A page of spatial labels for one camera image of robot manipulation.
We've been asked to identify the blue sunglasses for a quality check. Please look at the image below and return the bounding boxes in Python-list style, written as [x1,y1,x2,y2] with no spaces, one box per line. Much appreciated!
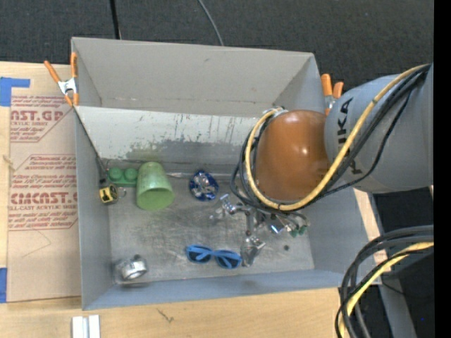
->
[185,244,244,270]

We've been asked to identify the yellow tape measure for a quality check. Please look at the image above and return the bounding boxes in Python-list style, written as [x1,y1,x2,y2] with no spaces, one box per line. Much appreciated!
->
[98,184,128,206]

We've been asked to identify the grey metal bin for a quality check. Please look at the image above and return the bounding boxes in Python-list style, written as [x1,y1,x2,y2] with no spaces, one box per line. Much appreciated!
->
[70,36,361,311]

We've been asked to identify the brown cardboard board red print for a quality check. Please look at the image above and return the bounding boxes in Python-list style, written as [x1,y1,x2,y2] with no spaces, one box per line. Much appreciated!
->
[0,61,82,303]

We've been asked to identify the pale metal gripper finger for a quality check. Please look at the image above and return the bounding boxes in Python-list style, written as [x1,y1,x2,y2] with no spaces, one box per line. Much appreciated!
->
[210,193,245,222]
[240,235,267,268]

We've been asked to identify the green toy building block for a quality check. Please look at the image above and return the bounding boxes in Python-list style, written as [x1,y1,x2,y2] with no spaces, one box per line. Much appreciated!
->
[106,167,140,188]

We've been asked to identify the green plastic cup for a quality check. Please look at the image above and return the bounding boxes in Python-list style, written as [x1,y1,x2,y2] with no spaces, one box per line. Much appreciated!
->
[135,161,176,212]

